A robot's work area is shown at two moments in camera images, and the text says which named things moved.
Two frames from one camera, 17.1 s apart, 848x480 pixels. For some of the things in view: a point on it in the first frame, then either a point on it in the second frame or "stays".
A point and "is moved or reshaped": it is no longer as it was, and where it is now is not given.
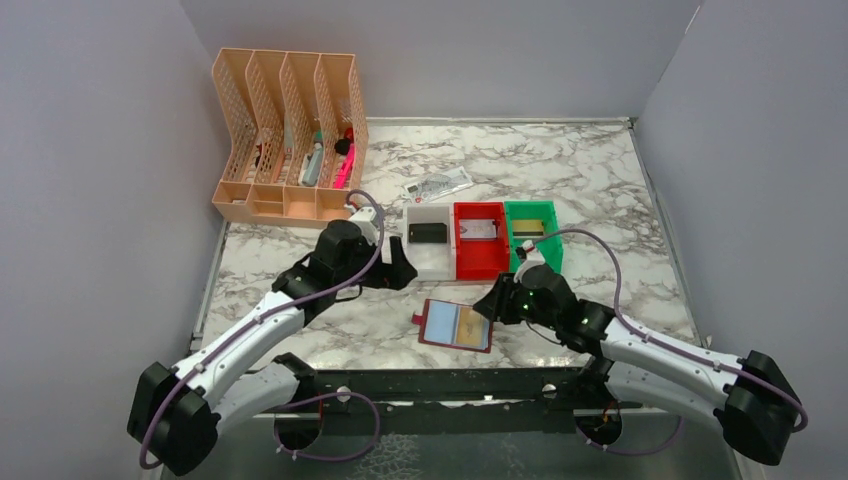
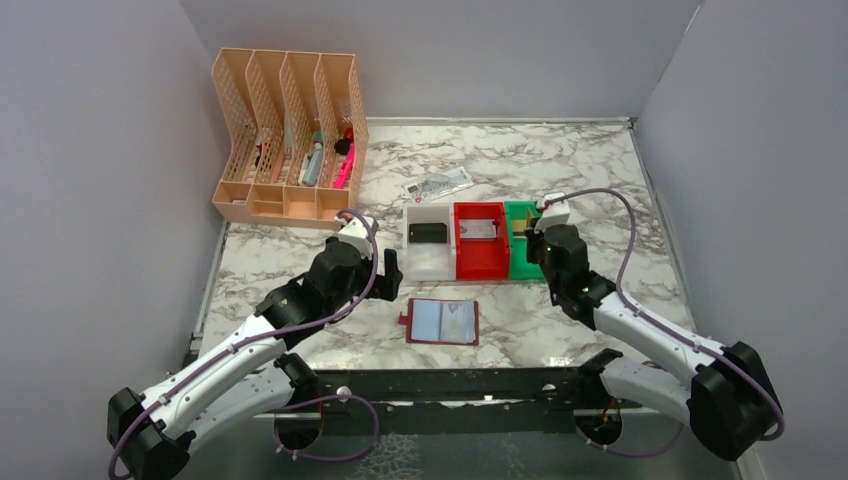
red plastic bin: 480,259 stays
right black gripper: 497,304 → 532,239
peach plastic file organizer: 299,136 stays
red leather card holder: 455,325 is moved or reshaped
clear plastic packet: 437,185 stays
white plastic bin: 432,261 stays
